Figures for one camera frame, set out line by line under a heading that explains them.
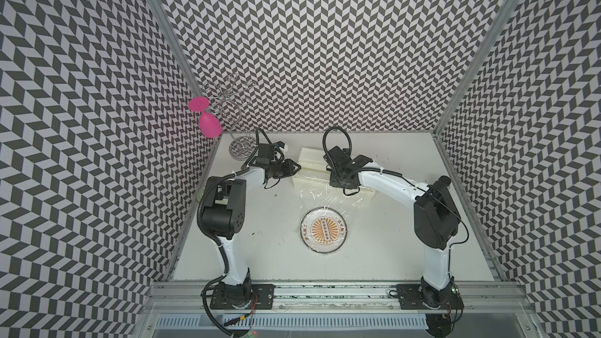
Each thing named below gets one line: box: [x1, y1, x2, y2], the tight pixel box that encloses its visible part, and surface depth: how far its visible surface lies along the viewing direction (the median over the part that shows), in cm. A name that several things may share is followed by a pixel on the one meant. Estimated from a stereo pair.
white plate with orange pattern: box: [300, 206, 348, 254], surface depth 88 cm
